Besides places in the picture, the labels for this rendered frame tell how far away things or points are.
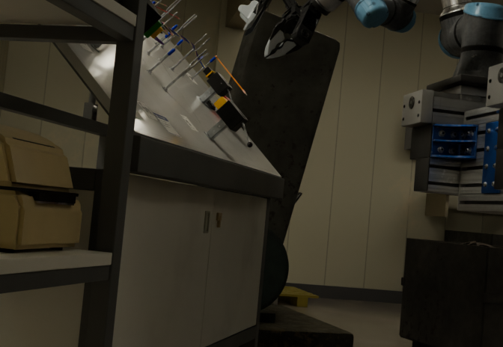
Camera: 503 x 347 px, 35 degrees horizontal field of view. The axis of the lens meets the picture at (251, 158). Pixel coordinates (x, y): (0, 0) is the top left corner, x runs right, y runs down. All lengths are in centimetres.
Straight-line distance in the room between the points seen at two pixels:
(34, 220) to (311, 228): 671
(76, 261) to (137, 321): 41
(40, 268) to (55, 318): 36
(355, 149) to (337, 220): 72
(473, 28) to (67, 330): 139
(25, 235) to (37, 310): 37
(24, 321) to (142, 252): 26
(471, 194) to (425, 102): 27
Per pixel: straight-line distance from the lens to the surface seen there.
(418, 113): 219
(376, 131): 804
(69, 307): 149
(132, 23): 137
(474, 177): 214
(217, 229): 205
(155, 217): 164
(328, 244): 787
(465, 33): 234
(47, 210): 122
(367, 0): 203
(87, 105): 262
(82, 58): 153
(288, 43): 217
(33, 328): 153
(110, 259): 135
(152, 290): 167
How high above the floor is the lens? 74
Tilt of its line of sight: 4 degrees up
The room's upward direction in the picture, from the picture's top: 5 degrees clockwise
